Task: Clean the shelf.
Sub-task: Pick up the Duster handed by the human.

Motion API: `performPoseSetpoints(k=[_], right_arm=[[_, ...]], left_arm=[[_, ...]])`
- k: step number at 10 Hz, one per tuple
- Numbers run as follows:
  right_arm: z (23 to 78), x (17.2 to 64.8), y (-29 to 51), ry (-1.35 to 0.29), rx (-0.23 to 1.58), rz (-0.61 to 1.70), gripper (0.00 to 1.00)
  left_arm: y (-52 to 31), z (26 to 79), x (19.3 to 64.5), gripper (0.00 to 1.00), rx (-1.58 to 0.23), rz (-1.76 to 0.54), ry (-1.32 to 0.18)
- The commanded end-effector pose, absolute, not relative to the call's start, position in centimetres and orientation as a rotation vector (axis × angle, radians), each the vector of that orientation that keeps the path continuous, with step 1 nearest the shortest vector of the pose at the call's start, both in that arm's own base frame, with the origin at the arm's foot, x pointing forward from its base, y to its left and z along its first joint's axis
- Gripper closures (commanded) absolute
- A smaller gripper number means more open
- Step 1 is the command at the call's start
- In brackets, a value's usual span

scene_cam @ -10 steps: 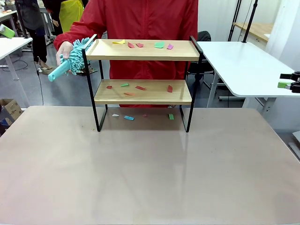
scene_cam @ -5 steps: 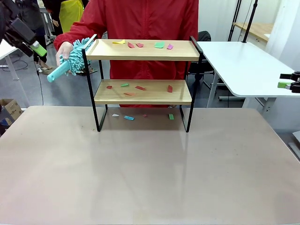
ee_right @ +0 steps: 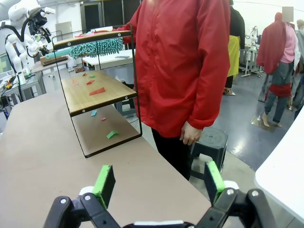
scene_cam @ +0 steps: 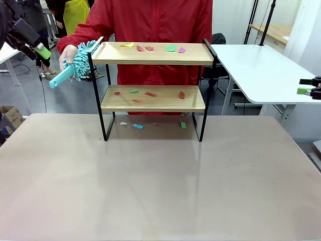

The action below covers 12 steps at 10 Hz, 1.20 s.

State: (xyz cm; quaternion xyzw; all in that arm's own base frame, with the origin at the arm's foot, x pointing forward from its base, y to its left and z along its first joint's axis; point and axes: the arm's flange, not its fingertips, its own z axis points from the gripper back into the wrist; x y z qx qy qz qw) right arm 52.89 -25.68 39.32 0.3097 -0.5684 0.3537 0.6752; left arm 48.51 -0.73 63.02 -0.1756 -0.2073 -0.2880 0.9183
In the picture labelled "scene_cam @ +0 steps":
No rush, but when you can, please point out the black tripod stand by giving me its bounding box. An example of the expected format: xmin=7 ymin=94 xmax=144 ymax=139
xmin=244 ymin=0 xmax=259 ymax=45

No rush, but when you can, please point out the person's right hand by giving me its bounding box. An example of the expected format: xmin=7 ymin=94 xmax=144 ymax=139
xmin=59 ymin=44 xmax=79 ymax=72

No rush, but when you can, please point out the figure in dark grey top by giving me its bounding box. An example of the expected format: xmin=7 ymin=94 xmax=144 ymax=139
xmin=22 ymin=0 xmax=58 ymax=77

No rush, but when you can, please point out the teal microfiber duster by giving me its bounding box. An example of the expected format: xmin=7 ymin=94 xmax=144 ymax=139
xmin=49 ymin=39 xmax=101 ymax=89

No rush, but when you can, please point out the black hanging cable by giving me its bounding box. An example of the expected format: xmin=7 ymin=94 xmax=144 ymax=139
xmin=37 ymin=59 xmax=48 ymax=113

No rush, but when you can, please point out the small white side table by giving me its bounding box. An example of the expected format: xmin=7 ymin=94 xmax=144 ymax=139
xmin=0 ymin=41 xmax=25 ymax=87

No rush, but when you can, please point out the wooden background desk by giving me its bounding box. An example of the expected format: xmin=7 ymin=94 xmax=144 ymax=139
xmin=249 ymin=24 xmax=294 ymax=46

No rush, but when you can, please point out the two-tier wooden metal shelf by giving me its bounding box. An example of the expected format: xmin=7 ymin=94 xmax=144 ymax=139
xmin=87 ymin=37 xmax=218 ymax=143

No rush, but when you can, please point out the person's right forearm red sleeve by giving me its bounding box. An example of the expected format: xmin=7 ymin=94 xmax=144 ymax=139
xmin=57 ymin=30 xmax=96 ymax=55

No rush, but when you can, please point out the black stand pole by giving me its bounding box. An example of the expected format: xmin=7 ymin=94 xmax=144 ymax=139
xmin=259 ymin=0 xmax=276 ymax=47

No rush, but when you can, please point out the person in red jacket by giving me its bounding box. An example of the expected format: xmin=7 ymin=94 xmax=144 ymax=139
xmin=57 ymin=0 xmax=214 ymax=116

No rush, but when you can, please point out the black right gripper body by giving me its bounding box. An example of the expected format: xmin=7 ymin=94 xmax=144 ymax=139
xmin=309 ymin=76 xmax=321 ymax=100

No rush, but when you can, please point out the figure in yellow apron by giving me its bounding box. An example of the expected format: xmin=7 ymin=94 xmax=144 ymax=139
xmin=49 ymin=0 xmax=96 ymax=36

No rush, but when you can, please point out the large white side table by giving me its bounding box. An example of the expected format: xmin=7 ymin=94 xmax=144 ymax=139
xmin=210 ymin=44 xmax=321 ymax=124

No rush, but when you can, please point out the cardboard box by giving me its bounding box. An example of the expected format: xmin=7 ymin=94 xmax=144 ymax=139
xmin=0 ymin=105 xmax=25 ymax=145

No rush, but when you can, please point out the grey metal frame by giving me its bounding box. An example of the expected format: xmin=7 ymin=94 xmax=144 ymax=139
xmin=307 ymin=139 xmax=321 ymax=174

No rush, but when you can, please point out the black chair back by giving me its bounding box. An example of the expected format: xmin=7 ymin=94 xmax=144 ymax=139
xmin=212 ymin=33 xmax=226 ymax=46

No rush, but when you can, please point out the brown floor mat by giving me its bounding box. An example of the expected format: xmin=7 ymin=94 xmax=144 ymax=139
xmin=81 ymin=73 xmax=105 ymax=82
xmin=41 ymin=71 xmax=66 ymax=80

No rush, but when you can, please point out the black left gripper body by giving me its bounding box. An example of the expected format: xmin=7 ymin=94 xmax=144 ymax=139
xmin=7 ymin=18 xmax=41 ymax=50

